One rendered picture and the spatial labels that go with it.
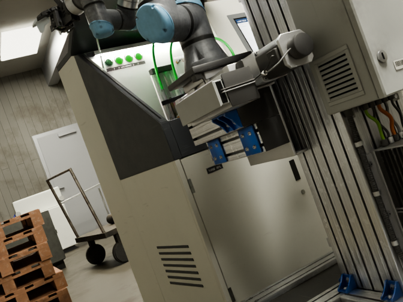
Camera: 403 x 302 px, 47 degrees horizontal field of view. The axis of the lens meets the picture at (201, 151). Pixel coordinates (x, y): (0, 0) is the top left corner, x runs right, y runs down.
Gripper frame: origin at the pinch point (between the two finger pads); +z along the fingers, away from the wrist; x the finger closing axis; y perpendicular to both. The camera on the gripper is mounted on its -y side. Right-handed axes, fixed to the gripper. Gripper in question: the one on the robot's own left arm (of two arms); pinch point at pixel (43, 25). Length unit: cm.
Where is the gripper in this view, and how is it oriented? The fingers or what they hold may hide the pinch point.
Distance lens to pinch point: 195.8
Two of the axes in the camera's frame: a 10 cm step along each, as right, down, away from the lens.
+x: 6.3, -0.9, 7.7
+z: -7.3, 2.7, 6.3
